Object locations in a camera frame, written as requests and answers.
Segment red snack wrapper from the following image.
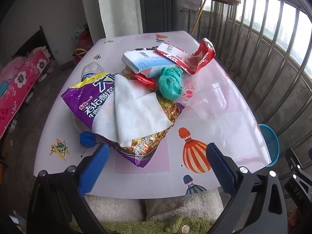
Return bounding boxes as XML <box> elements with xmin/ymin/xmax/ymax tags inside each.
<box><xmin>132</xmin><ymin>71</ymin><xmax>159</xmax><ymax>90</ymax></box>

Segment grey fleece pants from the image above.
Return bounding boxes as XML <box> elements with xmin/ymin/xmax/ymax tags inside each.
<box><xmin>84</xmin><ymin>189</ymin><xmax>225</xmax><ymax>222</ymax></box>

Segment crumpled green plastic bag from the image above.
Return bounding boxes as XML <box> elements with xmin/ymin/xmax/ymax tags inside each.
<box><xmin>158</xmin><ymin>66</ymin><xmax>184</xmax><ymax>100</ymax></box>

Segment clear plastic bottle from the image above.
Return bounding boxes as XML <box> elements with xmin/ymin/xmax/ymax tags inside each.
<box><xmin>81</xmin><ymin>62</ymin><xmax>105</xmax><ymax>81</ymax></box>

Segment dark cabinet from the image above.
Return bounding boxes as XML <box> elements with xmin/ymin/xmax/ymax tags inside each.
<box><xmin>139</xmin><ymin>0</ymin><xmax>180</xmax><ymax>35</ymax></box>

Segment white and blue carton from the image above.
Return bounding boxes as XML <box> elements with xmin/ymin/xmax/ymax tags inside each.
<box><xmin>122</xmin><ymin>49</ymin><xmax>177</xmax><ymax>78</ymax></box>

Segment clear plastic cup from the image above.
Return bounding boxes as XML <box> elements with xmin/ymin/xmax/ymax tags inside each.
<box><xmin>186</xmin><ymin>83</ymin><xmax>228</xmax><ymax>120</ymax></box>

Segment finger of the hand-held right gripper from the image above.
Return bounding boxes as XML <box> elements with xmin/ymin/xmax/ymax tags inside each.
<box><xmin>284</xmin><ymin>147</ymin><xmax>312</xmax><ymax>201</ymax></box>

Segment yellow broomstick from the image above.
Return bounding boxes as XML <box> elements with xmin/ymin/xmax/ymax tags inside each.
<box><xmin>191</xmin><ymin>0</ymin><xmax>209</xmax><ymax>36</ymax></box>

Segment pink balloon print tablecloth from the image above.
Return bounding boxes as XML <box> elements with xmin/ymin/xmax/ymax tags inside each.
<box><xmin>33</xmin><ymin>30</ymin><xmax>272</xmax><ymax>197</ymax></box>

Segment green fleece jacket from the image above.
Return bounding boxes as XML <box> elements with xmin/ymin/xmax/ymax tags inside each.
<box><xmin>73</xmin><ymin>214</ymin><xmax>217</xmax><ymax>234</ymax></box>

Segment red and white plastic bag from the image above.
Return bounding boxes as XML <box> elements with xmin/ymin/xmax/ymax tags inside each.
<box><xmin>155</xmin><ymin>38</ymin><xmax>216</xmax><ymax>75</ymax></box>

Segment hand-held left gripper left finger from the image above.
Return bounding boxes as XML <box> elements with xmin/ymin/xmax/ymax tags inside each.
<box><xmin>27</xmin><ymin>143</ymin><xmax>110</xmax><ymax>234</ymax></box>

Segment pile of red bags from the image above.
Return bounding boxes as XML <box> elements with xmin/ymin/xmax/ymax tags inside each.
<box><xmin>71</xmin><ymin>26</ymin><xmax>94</xmax><ymax>51</ymax></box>

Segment red bag with yellow handles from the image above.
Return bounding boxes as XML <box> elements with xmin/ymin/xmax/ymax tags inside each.
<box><xmin>74</xmin><ymin>48</ymin><xmax>89</xmax><ymax>64</ymax></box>

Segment white paper tissue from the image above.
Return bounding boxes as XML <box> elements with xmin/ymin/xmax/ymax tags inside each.
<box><xmin>92</xmin><ymin>74</ymin><xmax>175</xmax><ymax>148</ymax></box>

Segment blue mesh waste basket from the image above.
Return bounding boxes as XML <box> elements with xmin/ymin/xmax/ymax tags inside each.
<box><xmin>258</xmin><ymin>123</ymin><xmax>279</xmax><ymax>167</ymax></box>

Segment blue bottle cap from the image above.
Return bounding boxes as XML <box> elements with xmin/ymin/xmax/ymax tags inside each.
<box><xmin>80</xmin><ymin>131</ymin><xmax>96</xmax><ymax>148</ymax></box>

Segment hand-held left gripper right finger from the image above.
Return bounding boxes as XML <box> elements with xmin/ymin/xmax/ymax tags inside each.
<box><xmin>206</xmin><ymin>143</ymin><xmax>288</xmax><ymax>234</ymax></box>

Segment clear red print plastic bag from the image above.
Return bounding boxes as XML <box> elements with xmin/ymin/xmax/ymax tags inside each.
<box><xmin>182</xmin><ymin>75</ymin><xmax>203</xmax><ymax>99</ymax></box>

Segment purple instant noodle packet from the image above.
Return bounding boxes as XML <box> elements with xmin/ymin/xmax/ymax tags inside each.
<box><xmin>60</xmin><ymin>73</ymin><xmax>186</xmax><ymax>168</ymax></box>

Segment pink floral blanket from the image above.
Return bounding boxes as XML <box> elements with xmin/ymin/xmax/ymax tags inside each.
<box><xmin>0</xmin><ymin>50</ymin><xmax>50</xmax><ymax>137</ymax></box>

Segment white patterned curtain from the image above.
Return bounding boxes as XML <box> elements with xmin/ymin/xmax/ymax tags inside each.
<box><xmin>96</xmin><ymin>0</ymin><xmax>144</xmax><ymax>39</ymax></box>

